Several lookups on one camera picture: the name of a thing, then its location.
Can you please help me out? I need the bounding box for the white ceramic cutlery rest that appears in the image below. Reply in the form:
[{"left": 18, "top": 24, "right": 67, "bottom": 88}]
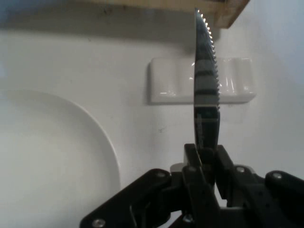
[{"left": 148, "top": 57, "right": 257, "bottom": 105}]

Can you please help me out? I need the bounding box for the serrated steel table knife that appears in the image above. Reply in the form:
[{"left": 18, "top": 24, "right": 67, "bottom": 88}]
[{"left": 192, "top": 7, "right": 221, "bottom": 152}]

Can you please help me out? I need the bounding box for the white round ceramic plate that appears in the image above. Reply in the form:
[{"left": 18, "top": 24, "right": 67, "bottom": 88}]
[{"left": 0, "top": 89, "right": 122, "bottom": 228}]

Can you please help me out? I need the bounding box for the wooden tray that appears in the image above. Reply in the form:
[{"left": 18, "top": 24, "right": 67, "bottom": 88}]
[{"left": 0, "top": 0, "right": 251, "bottom": 29}]

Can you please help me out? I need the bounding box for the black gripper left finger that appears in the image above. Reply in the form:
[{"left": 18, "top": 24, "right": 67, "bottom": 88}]
[{"left": 79, "top": 143, "right": 223, "bottom": 228}]

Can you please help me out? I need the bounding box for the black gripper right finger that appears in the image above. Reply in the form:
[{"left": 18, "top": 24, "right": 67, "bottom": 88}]
[{"left": 215, "top": 144, "right": 304, "bottom": 228}]

